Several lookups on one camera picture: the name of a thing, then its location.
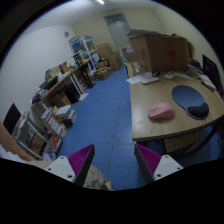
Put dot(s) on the dark blue mouse pad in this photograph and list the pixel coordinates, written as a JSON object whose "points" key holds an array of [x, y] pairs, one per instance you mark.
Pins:
{"points": [[191, 101]]}

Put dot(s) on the wooden desk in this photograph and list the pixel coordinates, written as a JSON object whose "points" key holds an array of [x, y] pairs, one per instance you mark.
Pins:
{"points": [[143, 96]]}

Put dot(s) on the long side workbench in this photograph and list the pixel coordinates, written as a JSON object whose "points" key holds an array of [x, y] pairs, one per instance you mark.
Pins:
{"points": [[71, 75]]}

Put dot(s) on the stacked cardboard boxes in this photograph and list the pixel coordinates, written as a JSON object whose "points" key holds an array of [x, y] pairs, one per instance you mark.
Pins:
{"points": [[113, 58]]}

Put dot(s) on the blue white display cabinet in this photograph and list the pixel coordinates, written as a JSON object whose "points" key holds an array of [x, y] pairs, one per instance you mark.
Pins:
{"points": [[85, 46]]}

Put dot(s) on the pink computer mouse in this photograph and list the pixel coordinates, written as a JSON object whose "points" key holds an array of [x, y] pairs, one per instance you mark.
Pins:
{"points": [[161, 111]]}

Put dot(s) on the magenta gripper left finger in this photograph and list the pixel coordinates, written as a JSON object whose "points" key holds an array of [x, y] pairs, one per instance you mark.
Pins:
{"points": [[73, 168]]}

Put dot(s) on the white calculator remote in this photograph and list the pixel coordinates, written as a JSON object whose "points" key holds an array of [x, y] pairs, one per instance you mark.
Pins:
{"points": [[170, 75]]}

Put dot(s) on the white metal shelf unit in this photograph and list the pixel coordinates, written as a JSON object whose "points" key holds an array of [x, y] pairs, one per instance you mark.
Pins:
{"points": [[29, 137]]}

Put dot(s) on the black monitor left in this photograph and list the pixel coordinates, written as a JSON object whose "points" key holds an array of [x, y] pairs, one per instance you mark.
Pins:
{"points": [[11, 117]]}

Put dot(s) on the white keyboard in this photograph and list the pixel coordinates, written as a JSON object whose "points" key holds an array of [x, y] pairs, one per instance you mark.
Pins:
{"points": [[150, 80]]}

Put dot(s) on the black computer monitor right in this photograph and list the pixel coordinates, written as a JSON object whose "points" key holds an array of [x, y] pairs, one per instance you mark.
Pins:
{"points": [[211, 71]]}

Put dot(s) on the large cardboard box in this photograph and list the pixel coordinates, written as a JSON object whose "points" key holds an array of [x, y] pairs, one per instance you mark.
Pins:
{"points": [[161, 53]]}

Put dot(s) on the white paper sheets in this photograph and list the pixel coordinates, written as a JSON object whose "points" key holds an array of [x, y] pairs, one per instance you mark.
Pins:
{"points": [[139, 78]]}

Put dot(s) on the glass door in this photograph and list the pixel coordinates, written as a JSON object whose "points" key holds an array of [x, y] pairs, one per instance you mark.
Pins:
{"points": [[118, 27]]}

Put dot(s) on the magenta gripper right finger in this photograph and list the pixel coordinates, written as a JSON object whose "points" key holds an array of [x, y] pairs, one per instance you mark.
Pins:
{"points": [[154, 166]]}

